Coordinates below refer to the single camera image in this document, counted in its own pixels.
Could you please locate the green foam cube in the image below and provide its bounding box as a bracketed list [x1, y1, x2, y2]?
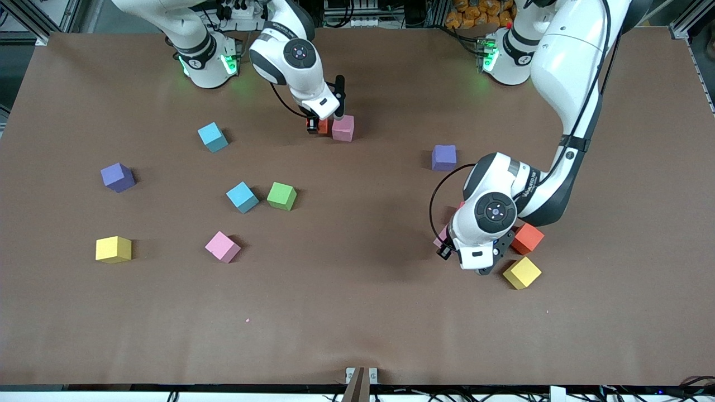
[266, 182, 298, 212]

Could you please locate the purple foam cube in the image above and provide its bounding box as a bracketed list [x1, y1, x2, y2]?
[100, 162, 136, 193]
[431, 145, 457, 171]

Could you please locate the yellow foam cube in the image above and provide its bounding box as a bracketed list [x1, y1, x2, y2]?
[502, 256, 542, 290]
[95, 236, 133, 264]

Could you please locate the grey electronics rack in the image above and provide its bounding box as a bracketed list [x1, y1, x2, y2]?
[323, 0, 387, 28]

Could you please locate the cyan foam cube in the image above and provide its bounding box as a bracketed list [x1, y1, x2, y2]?
[226, 181, 260, 214]
[197, 122, 230, 153]

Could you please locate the white power strip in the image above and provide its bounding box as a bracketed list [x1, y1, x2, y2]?
[215, 0, 264, 31]

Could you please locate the brown table cover sheet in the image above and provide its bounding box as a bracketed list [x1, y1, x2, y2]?
[0, 28, 715, 387]

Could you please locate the bag of orange items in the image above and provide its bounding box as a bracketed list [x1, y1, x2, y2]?
[445, 0, 517, 30]

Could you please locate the metal bracket with wooden strip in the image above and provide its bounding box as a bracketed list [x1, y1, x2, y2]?
[345, 367, 379, 402]

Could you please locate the aluminium frame post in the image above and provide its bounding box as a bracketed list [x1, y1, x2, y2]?
[668, 0, 715, 40]
[0, 0, 84, 45]

